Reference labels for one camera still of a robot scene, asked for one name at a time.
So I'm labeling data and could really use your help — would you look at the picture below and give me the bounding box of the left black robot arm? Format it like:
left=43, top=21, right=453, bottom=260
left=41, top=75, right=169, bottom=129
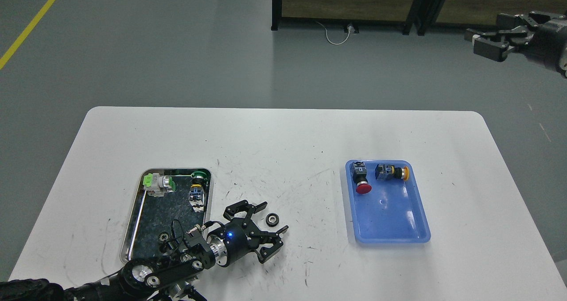
left=1, top=200, right=289, bottom=301

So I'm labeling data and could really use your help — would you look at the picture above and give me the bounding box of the green push button switch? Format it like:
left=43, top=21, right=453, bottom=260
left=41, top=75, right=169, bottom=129
left=142, top=173, right=176, bottom=193

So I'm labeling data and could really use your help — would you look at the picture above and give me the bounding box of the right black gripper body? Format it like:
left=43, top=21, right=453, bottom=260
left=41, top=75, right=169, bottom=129
left=520, top=20, right=567, bottom=73

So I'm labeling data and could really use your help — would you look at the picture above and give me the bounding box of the white cable on floor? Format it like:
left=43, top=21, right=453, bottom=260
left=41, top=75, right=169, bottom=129
left=316, top=21, right=355, bottom=45

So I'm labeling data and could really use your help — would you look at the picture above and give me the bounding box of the red mushroom push button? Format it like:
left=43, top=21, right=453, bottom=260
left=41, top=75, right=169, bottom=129
left=352, top=161, right=372, bottom=194

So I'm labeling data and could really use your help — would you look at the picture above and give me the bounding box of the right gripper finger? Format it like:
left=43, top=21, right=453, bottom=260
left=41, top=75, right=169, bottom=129
left=464, top=28, right=530, bottom=62
left=497, top=10, right=566, bottom=30

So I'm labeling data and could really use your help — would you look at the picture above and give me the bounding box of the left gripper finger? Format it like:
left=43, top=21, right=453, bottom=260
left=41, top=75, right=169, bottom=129
left=252, top=225, right=289, bottom=264
left=223, top=200, right=268, bottom=222

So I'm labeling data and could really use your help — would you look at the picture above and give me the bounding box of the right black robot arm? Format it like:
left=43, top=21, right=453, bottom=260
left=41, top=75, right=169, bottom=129
left=464, top=10, right=567, bottom=78

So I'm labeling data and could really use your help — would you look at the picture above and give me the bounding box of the black gear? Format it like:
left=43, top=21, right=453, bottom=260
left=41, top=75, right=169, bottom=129
left=158, top=232, right=171, bottom=243
left=265, top=213, right=280, bottom=227

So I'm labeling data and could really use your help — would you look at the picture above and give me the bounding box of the silver metal tray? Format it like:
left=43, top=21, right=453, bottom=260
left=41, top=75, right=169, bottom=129
left=120, top=167, right=212, bottom=263

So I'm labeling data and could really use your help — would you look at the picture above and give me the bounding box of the yellow push button switch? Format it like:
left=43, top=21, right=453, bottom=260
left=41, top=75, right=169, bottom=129
left=375, top=164, right=410, bottom=181

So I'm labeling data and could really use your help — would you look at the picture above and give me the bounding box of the blue plastic tray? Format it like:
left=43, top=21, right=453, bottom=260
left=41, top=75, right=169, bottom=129
left=346, top=159, right=431, bottom=245

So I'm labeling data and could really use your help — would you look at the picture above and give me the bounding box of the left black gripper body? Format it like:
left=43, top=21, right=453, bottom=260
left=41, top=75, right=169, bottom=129
left=207, top=218, right=267, bottom=267

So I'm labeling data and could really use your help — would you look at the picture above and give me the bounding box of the green button blue block switch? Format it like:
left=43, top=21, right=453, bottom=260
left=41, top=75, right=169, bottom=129
left=189, top=171, right=209, bottom=212

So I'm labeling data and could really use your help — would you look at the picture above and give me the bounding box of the black framed wooden cabinet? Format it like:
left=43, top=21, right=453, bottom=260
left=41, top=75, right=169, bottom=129
left=271, top=0, right=567, bottom=35

